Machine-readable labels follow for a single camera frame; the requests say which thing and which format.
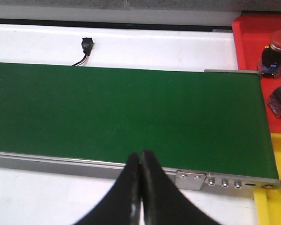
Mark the grey stone slab right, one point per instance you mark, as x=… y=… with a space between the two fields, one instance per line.
x=210 y=5

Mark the black sensor with cable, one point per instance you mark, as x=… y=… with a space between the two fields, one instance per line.
x=87 y=46

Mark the metal conveyor end bracket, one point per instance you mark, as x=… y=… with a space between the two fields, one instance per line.
x=195 y=180

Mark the red plastic tray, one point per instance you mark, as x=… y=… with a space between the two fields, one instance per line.
x=251 y=35

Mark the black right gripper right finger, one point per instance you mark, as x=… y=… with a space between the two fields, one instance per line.
x=163 y=203

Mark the grey stone slab left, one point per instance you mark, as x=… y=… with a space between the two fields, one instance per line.
x=68 y=3

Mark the green conveyor belt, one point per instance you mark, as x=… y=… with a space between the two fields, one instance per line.
x=204 y=121

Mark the yellow plastic tray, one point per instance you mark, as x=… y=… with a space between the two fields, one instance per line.
x=268 y=202

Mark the aluminium conveyor side rail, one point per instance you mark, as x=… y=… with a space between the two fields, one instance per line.
x=61 y=165

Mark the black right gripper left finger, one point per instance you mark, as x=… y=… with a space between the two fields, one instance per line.
x=122 y=203

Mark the grey stone slab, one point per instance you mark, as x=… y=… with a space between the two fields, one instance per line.
x=68 y=3
x=210 y=5

